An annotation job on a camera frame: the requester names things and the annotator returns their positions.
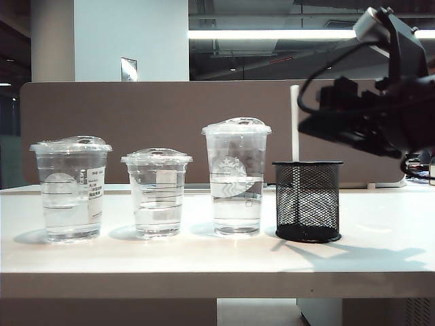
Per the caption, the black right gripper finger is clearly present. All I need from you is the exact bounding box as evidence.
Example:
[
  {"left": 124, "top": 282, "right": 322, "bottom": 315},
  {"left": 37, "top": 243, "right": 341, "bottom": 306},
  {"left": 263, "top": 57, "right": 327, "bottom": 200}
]
[
  {"left": 298, "top": 113, "right": 378, "bottom": 147},
  {"left": 339, "top": 130, "right": 404, "bottom": 160}
]

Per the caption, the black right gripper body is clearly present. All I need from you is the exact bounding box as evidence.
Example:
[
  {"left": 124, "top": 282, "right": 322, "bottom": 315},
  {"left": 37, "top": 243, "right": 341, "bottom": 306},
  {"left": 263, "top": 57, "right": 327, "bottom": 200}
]
[{"left": 317, "top": 75, "right": 435, "bottom": 152}]

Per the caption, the white paper straw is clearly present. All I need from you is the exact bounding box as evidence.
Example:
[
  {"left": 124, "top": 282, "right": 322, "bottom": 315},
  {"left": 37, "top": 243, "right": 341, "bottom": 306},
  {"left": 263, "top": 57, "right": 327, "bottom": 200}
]
[{"left": 290, "top": 84, "right": 301, "bottom": 218}]

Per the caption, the tall clear plastic cup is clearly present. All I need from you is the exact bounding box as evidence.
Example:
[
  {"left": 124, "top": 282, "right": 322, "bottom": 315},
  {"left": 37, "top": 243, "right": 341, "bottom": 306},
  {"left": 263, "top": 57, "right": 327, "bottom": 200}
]
[{"left": 201, "top": 117, "right": 273, "bottom": 238}]

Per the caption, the small clear plastic cup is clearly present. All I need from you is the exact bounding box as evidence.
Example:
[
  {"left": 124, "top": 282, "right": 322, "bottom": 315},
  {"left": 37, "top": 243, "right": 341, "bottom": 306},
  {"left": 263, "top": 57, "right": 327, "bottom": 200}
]
[{"left": 120, "top": 147, "right": 194, "bottom": 241}]

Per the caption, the medium clear cup with label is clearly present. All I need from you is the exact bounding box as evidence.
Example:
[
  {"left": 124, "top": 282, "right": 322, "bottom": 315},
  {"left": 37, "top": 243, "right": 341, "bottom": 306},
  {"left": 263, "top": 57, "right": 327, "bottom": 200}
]
[{"left": 29, "top": 135, "right": 114, "bottom": 244}]

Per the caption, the white divider foot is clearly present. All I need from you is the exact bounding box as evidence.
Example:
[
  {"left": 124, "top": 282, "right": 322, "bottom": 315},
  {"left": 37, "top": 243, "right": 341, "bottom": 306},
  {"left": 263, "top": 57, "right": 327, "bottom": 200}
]
[{"left": 368, "top": 175, "right": 408, "bottom": 190}]

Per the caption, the black mesh pen holder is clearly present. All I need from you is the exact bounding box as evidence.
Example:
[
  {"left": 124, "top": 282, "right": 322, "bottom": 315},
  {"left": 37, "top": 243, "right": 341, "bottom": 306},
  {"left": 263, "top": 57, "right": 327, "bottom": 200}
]
[{"left": 271, "top": 160, "right": 344, "bottom": 244}]

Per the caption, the long ceiling light strip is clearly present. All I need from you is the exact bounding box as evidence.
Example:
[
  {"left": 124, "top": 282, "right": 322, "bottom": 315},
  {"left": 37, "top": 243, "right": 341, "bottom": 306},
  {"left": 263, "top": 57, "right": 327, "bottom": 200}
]
[{"left": 188, "top": 29, "right": 435, "bottom": 40}]

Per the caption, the brown desk divider panel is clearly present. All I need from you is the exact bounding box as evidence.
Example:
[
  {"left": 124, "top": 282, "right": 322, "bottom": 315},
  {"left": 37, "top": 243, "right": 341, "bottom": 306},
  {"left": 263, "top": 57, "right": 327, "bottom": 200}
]
[{"left": 19, "top": 79, "right": 408, "bottom": 186}]

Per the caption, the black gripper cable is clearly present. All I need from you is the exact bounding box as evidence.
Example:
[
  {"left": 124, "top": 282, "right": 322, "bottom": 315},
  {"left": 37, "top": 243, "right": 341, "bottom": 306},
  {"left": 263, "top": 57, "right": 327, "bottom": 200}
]
[{"left": 296, "top": 39, "right": 378, "bottom": 115}]

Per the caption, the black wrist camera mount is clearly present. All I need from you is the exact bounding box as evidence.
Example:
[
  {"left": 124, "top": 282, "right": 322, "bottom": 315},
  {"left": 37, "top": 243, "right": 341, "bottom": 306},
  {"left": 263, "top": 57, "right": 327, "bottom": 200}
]
[{"left": 385, "top": 7, "right": 430, "bottom": 84}]

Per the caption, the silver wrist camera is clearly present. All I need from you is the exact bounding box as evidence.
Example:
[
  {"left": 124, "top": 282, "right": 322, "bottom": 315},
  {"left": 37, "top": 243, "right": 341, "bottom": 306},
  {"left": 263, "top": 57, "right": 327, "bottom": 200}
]
[{"left": 352, "top": 6, "right": 392, "bottom": 46}]

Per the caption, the silver wall sign plate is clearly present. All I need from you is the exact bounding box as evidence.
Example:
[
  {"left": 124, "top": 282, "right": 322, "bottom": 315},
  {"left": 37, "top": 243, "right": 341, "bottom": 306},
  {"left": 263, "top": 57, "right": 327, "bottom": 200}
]
[{"left": 120, "top": 56, "right": 139, "bottom": 83}]

